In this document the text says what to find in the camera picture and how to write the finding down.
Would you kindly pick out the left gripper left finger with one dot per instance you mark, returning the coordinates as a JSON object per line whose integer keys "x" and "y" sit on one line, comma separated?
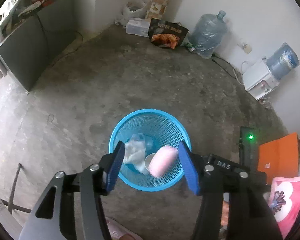
{"x": 53, "y": 216}

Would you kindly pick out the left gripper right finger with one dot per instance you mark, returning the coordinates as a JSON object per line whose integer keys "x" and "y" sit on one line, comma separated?
{"x": 210, "y": 177}

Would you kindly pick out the blue mesh trash basket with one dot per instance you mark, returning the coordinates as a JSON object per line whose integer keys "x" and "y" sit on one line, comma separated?
{"x": 160, "y": 128}

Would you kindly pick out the pink floral cushion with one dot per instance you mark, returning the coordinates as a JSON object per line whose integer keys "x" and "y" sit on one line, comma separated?
{"x": 284, "y": 202}

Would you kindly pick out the black device green light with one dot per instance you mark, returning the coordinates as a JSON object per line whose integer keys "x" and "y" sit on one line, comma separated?
{"x": 248, "y": 148}

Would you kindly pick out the black metal chair leg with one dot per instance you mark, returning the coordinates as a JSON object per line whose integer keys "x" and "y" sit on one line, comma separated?
{"x": 10, "y": 203}

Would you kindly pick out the orange folder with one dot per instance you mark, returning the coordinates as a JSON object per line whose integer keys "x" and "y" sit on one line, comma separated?
{"x": 279, "y": 158}

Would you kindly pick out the crumpled white plastic bag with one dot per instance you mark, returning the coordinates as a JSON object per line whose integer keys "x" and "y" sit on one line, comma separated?
{"x": 135, "y": 151}

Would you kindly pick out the white paper cup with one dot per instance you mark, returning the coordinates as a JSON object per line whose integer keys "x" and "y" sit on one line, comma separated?
{"x": 148, "y": 160}

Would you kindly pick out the white water dispenser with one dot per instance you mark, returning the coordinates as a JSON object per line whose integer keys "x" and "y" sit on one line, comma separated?
{"x": 259, "y": 81}

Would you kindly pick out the dark grey cabinet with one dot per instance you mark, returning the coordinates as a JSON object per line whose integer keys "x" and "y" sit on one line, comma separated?
{"x": 32, "y": 46}

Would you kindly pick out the empty blue water jug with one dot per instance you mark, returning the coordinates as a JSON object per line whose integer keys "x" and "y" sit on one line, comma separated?
{"x": 208, "y": 33}

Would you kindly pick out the black butter bread bag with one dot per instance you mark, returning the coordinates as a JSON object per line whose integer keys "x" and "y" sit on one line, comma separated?
{"x": 166, "y": 34}

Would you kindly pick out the clear plastic storage box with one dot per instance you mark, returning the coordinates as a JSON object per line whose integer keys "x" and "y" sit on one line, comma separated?
{"x": 138, "y": 27}

